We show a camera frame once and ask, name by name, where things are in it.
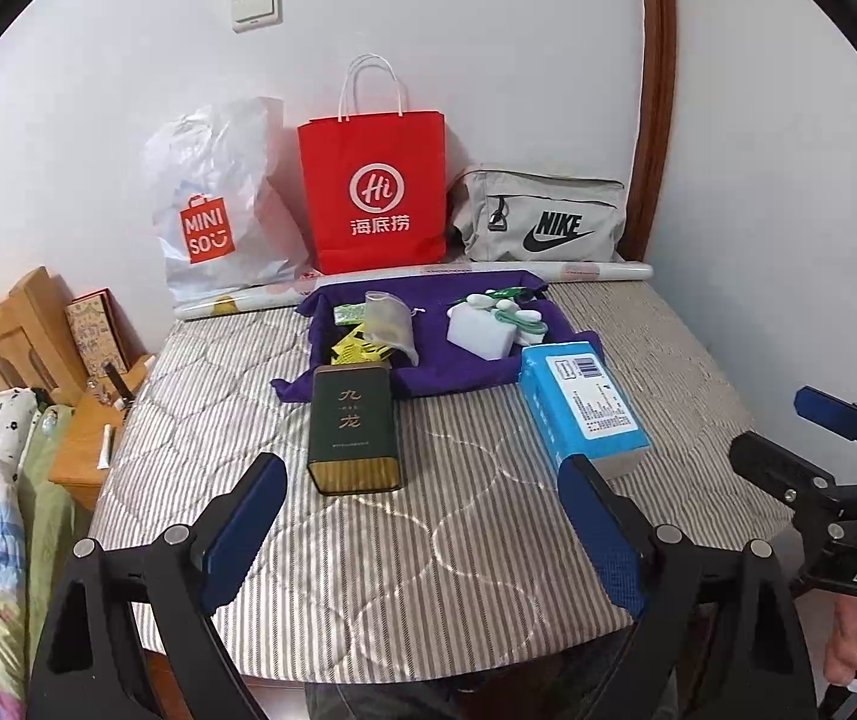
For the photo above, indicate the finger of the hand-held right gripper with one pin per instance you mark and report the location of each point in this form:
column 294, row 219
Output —
column 766, row 461
column 826, row 409

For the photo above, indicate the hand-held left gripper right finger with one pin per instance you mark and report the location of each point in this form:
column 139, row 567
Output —
column 601, row 532

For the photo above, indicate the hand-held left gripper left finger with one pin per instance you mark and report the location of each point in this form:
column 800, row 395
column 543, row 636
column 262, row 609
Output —
column 245, row 532

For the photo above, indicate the yellow packet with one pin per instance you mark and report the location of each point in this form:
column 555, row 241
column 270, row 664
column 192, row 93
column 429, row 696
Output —
column 357, row 350

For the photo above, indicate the mint green cloth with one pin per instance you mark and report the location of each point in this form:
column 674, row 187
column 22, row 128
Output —
column 532, row 324

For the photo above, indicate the white cotton glove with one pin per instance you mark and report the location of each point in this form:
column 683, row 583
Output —
column 507, row 305
column 485, row 337

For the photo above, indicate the purple cloth tray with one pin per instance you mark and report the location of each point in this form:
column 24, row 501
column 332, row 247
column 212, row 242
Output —
column 443, row 367

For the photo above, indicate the small green packet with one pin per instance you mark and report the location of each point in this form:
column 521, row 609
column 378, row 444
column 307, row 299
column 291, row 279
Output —
column 350, row 313

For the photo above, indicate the yellowish mesh pouch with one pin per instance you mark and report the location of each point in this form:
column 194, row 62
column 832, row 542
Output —
column 387, row 322

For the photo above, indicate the person's right hand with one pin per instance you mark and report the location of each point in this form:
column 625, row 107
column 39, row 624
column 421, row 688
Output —
column 845, row 645

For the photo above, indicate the blue tissue pack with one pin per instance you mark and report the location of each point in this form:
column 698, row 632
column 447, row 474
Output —
column 586, row 405

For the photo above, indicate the dark green tea tin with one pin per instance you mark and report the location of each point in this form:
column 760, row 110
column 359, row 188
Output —
column 350, row 420

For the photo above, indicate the white tube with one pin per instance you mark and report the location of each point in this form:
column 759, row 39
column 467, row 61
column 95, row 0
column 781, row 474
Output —
column 107, row 446

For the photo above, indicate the striped quilted mattress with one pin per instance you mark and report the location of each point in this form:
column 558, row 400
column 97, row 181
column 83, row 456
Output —
column 436, row 540

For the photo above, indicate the wooden nightstand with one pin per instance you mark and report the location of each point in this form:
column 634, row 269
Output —
column 91, row 450

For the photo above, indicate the black object on nightstand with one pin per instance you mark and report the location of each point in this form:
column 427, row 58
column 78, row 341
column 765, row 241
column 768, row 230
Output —
column 121, row 386

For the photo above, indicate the green bed sheet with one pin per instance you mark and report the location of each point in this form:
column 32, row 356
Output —
column 42, row 510

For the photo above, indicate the person's dark trousers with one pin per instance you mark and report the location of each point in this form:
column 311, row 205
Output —
column 458, row 701

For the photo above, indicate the printed rolled paper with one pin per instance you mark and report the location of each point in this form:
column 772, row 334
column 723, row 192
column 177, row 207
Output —
column 608, row 270

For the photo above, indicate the patterned notebook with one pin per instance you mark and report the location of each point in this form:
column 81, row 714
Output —
column 95, row 330

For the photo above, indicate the wooden headboard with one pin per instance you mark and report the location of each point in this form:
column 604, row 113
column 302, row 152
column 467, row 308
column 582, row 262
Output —
column 1, row 337

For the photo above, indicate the white plastic shopping bag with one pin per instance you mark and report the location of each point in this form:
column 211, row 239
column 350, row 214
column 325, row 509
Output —
column 218, row 217

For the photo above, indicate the grey fabric pouch bag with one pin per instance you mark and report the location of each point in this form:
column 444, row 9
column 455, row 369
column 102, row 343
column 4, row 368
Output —
column 541, row 217

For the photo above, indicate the red paper carrier bag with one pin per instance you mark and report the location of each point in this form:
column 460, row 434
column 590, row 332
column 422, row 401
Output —
column 376, row 195

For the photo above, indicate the brown wooden door frame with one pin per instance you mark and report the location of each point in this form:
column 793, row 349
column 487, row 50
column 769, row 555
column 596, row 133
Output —
column 657, row 90

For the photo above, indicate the white wall light switch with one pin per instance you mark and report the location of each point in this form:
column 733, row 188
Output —
column 256, row 7

